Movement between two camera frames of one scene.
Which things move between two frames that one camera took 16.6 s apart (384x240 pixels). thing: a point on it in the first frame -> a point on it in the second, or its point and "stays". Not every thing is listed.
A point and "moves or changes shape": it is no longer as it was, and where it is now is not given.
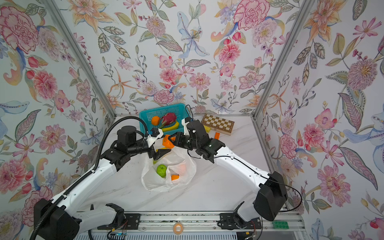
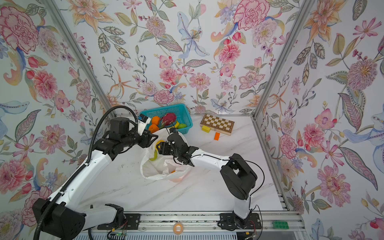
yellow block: x=207 y=129 stays
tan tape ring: x=174 y=228 stays
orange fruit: x=155 y=120 stays
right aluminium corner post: x=306 y=8 stays
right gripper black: x=179 y=139 -> x=164 y=148
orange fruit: x=167 y=143 moves or changes shape
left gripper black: x=159 y=154 -> x=146 y=140
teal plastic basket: x=180 y=110 stays
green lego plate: x=280 y=225 stays
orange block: x=217 y=135 stays
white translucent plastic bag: x=177 y=163 moves or changes shape
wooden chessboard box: x=218 y=124 stays
